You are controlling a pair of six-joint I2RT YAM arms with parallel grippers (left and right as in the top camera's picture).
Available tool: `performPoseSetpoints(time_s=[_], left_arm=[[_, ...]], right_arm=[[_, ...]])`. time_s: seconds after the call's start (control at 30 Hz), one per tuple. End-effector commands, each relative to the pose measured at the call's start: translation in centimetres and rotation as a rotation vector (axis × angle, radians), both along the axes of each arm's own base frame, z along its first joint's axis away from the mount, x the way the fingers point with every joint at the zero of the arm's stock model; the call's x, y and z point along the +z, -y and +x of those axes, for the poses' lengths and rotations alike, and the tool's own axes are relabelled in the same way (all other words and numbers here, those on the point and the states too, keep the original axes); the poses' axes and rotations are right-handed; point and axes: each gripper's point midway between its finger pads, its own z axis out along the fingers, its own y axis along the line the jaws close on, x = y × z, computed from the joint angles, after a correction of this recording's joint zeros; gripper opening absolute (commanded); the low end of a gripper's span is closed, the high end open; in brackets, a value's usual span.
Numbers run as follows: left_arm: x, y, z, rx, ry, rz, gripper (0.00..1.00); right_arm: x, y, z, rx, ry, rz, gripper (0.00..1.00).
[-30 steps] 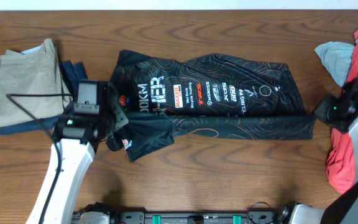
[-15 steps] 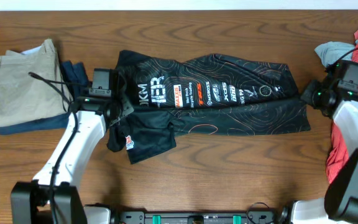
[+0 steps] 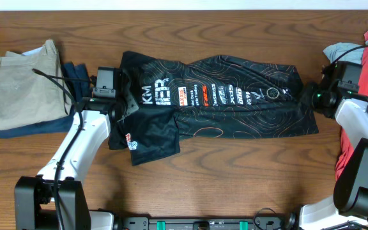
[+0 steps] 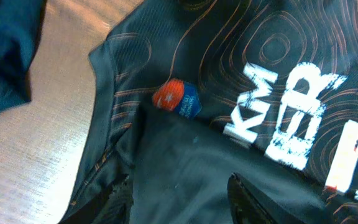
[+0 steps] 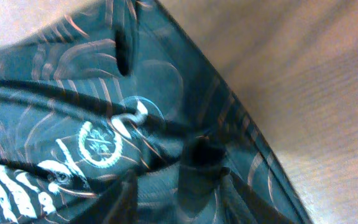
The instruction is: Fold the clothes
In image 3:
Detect black printed cycling jersey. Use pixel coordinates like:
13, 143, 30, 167
108, 51, 318, 165

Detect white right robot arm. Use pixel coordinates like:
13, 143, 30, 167
284, 86, 368, 229

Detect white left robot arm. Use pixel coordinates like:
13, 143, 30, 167
14, 68, 139, 230

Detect folded navy blue garment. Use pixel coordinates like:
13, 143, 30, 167
0, 62, 96, 139

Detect light grey-blue garment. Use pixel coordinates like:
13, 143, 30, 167
323, 42, 364, 64

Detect light blue folded garment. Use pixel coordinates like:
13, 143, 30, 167
21, 47, 43, 56

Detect folded beige trousers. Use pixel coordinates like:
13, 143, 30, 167
0, 40, 72, 130

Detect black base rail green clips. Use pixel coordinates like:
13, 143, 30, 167
88, 207, 300, 230

